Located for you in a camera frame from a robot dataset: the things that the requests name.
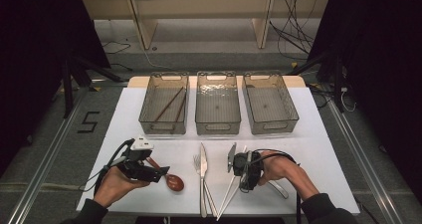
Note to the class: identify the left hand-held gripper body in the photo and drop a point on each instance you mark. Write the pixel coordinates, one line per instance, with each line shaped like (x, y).
(139, 169)

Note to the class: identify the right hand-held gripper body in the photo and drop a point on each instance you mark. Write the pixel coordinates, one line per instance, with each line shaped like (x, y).
(247, 164)

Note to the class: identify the brown wooden spoon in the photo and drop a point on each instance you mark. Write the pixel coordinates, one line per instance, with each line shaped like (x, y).
(174, 182)

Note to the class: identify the metal table knife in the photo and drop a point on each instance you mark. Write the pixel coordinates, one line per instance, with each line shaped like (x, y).
(203, 164)

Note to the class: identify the white soup spoon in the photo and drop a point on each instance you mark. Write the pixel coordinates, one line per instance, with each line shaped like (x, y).
(282, 192)

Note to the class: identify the smoky clear ribbed plastic bin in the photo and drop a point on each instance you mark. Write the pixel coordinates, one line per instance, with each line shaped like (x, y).
(147, 108)
(268, 104)

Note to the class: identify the smoky clear rippled plastic bin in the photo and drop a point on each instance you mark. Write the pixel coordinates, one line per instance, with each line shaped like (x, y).
(232, 98)

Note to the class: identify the person's right hand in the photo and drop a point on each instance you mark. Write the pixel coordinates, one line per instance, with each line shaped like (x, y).
(278, 167)

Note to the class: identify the person's left hand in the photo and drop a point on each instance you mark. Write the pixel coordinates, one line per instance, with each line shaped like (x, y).
(112, 187)

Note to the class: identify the metal fork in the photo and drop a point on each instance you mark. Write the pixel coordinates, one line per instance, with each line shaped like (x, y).
(197, 162)

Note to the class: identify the white table cover sheet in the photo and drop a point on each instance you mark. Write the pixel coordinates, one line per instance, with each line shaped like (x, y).
(122, 124)

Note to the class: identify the black tripod stand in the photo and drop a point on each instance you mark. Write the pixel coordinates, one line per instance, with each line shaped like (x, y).
(68, 91)
(337, 84)

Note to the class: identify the black curtain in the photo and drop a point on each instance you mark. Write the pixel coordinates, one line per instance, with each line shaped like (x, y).
(381, 51)
(33, 51)

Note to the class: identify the beige wooden desk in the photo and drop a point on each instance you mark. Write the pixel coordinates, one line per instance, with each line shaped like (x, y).
(199, 5)

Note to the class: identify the aluminium floor rail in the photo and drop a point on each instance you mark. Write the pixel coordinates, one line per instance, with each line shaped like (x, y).
(43, 171)
(365, 171)

